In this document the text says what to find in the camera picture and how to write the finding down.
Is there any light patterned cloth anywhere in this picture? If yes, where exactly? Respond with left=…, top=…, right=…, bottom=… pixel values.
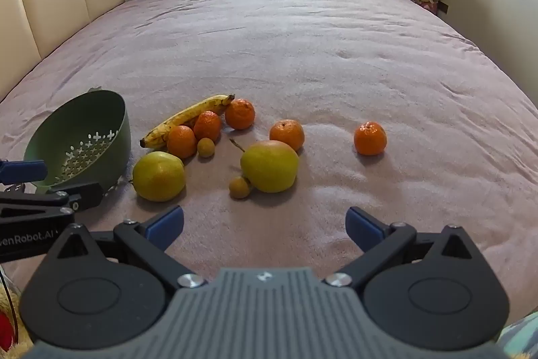
left=496, top=311, right=538, bottom=359

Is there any yellow banana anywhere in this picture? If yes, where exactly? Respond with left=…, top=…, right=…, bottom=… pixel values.
left=140, top=94, right=235, bottom=148

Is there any pink bedspread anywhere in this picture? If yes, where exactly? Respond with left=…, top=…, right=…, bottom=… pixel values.
left=0, top=0, right=538, bottom=301

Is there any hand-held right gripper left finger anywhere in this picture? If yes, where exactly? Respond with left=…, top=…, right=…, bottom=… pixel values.
left=44, top=205, right=206, bottom=288

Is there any yellow plush toy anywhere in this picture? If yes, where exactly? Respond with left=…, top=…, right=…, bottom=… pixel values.
left=0, top=283, right=32, bottom=359

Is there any orange tangerine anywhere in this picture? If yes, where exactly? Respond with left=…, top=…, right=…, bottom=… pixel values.
left=225, top=99, right=256, bottom=130
left=354, top=121, right=387, bottom=156
left=193, top=111, right=222, bottom=143
left=269, top=119, right=305, bottom=152
left=167, top=125, right=198, bottom=159

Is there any green colander bowl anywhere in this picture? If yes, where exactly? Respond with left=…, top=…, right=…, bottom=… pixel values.
left=23, top=90, right=131, bottom=195

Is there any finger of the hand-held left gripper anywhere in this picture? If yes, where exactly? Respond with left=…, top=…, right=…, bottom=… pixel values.
left=0, top=181, right=105, bottom=223
left=0, top=159, right=48, bottom=184

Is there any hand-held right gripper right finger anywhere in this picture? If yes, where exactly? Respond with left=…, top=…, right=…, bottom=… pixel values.
left=325, top=207, right=486, bottom=288

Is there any yellow lemon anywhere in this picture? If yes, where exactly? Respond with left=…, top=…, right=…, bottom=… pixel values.
left=132, top=151, right=186, bottom=202

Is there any large mango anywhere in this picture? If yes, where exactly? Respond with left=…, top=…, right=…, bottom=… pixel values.
left=230, top=138, right=300, bottom=194

